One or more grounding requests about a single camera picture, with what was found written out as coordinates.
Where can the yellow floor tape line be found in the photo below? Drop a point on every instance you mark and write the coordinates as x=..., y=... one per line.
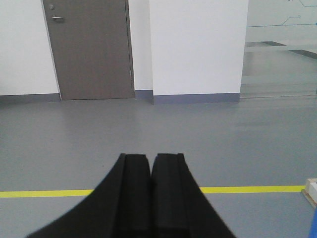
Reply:
x=205, y=190

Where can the white wooden base frame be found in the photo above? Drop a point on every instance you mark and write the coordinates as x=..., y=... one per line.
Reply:
x=311, y=188

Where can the frosted glass partition wall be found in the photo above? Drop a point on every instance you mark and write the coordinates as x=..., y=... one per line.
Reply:
x=280, y=57

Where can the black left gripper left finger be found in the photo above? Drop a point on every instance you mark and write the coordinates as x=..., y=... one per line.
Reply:
x=119, y=207

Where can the plywood base platform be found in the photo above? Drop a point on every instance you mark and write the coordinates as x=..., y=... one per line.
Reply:
x=309, y=198

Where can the grey-brown room door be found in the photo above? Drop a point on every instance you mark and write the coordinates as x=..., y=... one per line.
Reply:
x=91, y=48

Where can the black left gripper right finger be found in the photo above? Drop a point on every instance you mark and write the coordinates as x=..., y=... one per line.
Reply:
x=179, y=208

